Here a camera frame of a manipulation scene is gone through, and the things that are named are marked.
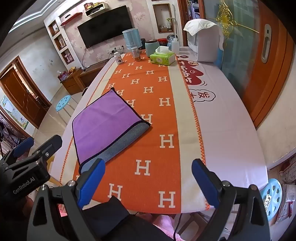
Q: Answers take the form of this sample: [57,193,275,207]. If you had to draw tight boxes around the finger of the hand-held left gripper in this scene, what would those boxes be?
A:
[30,135,63,164]
[0,137,35,164]

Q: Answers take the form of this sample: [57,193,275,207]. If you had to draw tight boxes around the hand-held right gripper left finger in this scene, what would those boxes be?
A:
[26,159,107,241]

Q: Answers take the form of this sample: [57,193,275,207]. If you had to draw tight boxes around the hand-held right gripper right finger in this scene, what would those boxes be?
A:
[191,159,271,241]

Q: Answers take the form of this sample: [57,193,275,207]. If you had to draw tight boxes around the purple and grey towel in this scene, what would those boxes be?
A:
[72,88,151,175]

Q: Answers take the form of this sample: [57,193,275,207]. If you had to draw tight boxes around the dark cloth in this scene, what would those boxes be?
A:
[82,196,176,241]

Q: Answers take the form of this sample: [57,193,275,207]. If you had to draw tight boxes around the blue plastic stool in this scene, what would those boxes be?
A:
[259,178,283,225]
[55,95,78,119]

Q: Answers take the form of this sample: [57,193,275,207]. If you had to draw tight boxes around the brown wooden door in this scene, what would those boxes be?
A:
[0,56,52,130]

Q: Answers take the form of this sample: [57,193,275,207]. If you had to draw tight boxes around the white printed tablecloth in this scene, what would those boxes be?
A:
[49,46,270,212]

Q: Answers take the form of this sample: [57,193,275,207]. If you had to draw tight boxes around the pink cloth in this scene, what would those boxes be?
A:
[136,213,183,241]

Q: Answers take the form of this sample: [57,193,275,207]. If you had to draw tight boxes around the orange letter-print blanket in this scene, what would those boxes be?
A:
[59,52,210,214]

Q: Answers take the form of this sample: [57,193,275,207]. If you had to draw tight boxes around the wooden television cabinet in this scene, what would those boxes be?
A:
[62,61,109,95]

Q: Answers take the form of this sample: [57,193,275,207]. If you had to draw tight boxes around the pile of plastic packages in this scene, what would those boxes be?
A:
[275,158,296,224]

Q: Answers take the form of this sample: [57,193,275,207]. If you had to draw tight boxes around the orange glass-panel door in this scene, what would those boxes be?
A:
[203,0,296,131]

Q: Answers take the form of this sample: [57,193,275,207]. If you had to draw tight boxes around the glass cup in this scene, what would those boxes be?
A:
[131,47,141,62]

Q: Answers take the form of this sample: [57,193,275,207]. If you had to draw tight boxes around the blue water jug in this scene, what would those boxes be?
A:
[122,28,140,50]

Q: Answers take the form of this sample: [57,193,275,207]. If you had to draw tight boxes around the green tissue box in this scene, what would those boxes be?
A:
[149,46,176,66]

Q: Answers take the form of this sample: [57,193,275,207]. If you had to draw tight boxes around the white countertop appliance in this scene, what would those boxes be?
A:
[187,20,224,63]

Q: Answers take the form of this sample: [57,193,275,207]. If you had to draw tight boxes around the teal lidded jar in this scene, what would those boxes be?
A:
[145,39,160,58]

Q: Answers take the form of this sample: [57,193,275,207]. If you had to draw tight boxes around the clear plastic bottle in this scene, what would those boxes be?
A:
[171,38,181,53]

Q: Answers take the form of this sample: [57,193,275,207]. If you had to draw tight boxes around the white cloth cover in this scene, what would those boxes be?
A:
[183,19,220,36]

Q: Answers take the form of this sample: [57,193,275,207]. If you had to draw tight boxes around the wall poster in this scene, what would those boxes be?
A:
[0,95,30,130]

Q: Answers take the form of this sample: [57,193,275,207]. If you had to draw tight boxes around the white wall niche shelves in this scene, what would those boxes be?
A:
[48,19,76,66]

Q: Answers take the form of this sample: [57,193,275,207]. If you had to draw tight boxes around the red wall shelf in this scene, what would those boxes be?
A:
[60,12,83,26]

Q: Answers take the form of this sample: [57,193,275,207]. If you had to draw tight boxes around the black wall television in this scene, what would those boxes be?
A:
[77,5,133,49]

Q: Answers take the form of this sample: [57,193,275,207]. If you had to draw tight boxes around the cream wall shelf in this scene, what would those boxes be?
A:
[84,2,111,17]

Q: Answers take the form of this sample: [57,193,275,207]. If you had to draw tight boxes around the silver door handle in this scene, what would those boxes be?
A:
[261,24,272,63]

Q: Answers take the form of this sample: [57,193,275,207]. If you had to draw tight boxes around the recessed wall niche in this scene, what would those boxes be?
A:
[152,3,174,33]

